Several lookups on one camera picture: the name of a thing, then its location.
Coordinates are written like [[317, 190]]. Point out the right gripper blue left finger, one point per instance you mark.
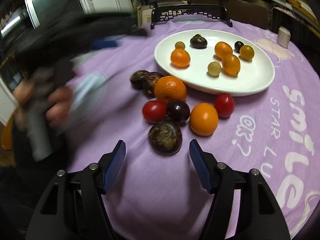
[[112, 164]]

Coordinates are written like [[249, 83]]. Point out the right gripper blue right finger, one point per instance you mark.
[[203, 163]]

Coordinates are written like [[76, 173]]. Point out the smooth orange fruit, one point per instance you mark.
[[204, 119]]

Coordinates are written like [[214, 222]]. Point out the brown mangosteen front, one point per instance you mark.
[[165, 138]]

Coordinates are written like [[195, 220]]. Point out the brown mangosteen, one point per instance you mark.
[[165, 138], [150, 82], [137, 79]]

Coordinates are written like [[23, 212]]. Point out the red tomato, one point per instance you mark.
[[154, 111], [224, 105]]

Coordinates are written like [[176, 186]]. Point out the small orange tangerine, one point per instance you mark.
[[180, 58]]

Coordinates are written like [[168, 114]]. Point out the yellow-green longan fruit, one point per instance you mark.
[[179, 45]]

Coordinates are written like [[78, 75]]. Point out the person's left hand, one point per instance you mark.
[[57, 105]]

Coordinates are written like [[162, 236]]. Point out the dark purple plum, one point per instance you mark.
[[178, 111]]

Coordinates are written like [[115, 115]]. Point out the purple tablecloth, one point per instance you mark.
[[221, 127]]

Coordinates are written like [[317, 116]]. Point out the large orange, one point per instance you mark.
[[168, 88]]

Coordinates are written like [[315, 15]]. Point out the orange oval fruit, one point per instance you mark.
[[231, 65]]

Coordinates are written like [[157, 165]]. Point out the orange tangerine on plate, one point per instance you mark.
[[222, 49]]

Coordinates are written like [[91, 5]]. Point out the small yellow-orange kumquat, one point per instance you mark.
[[246, 53]]

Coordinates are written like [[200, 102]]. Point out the small dark cherry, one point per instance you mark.
[[238, 45]]

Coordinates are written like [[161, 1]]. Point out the white ceramic cup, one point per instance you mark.
[[283, 37]]

